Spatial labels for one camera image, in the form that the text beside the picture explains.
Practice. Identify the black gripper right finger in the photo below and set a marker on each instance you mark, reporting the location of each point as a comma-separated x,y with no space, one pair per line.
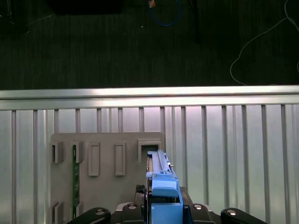
198,217

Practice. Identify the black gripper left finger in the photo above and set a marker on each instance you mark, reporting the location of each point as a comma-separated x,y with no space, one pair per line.
130,215

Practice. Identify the hard disk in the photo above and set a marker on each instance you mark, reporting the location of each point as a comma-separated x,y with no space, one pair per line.
163,186

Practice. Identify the grey parts rack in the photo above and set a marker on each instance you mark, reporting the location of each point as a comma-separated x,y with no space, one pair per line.
105,186

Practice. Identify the green RAM stick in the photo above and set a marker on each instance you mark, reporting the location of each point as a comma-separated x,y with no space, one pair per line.
76,177

